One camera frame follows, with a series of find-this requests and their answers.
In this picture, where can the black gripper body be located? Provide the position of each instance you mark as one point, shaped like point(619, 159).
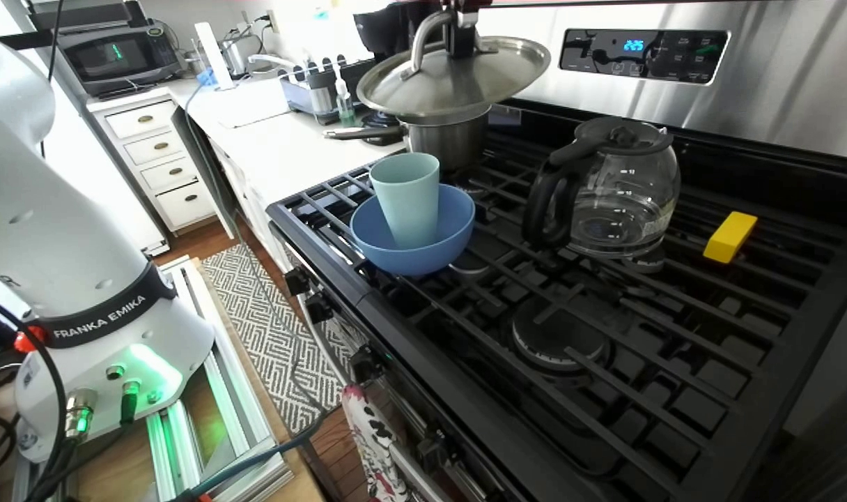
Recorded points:
point(467, 4)

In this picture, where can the silver pot lid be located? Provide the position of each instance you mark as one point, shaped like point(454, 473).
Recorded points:
point(460, 85)

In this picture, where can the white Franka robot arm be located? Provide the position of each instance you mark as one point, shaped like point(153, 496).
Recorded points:
point(52, 240)

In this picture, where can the black stove knob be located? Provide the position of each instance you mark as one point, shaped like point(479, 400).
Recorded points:
point(366, 364)
point(300, 282)
point(320, 310)

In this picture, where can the black gas stove stainless back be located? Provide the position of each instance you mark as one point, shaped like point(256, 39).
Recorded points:
point(768, 85)

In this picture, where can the clear soap bottle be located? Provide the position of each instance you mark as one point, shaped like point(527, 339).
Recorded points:
point(346, 98)

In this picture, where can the grey countertop container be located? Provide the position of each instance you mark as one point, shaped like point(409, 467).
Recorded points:
point(307, 98)

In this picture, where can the light teal cup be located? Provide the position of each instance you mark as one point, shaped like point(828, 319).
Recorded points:
point(406, 198)

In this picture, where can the blue bowl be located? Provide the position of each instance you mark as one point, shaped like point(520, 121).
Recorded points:
point(413, 258)

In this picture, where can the white upright board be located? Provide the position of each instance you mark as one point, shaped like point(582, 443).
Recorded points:
point(214, 56)

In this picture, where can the round black burner cap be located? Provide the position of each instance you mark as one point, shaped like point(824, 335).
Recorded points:
point(559, 339)

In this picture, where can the white drawer cabinet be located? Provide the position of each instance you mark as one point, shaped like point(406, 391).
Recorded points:
point(162, 176)

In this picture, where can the yellow sponge block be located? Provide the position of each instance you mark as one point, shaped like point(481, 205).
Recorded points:
point(731, 239)

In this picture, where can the black toaster oven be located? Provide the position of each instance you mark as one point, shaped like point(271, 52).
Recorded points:
point(119, 56)

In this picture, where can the grey patterned rug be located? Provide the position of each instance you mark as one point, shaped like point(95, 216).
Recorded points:
point(267, 335)

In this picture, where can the patterned dish towel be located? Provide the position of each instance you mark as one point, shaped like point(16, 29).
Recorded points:
point(373, 448)

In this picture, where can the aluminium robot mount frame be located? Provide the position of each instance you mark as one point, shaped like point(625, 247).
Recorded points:
point(247, 428)

